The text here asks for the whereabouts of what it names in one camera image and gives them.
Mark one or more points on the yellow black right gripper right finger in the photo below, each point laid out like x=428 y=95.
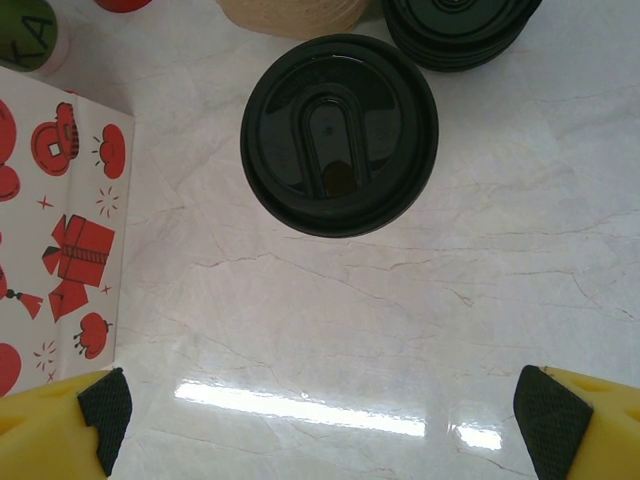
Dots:
x=605 y=435

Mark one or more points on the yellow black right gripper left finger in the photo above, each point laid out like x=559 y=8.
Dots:
x=35 y=435

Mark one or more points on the red white paper bag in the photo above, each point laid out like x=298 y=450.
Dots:
x=60 y=225

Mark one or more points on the black plastic cup lid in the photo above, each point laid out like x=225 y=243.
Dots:
x=460 y=50
x=340 y=135
x=460 y=12
x=460 y=65

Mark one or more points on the green paper cup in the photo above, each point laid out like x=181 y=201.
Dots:
x=27 y=35

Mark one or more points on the red metal cup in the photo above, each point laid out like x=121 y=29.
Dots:
x=122 y=4

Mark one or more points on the brown pulp cup carrier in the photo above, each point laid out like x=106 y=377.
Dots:
x=295 y=15

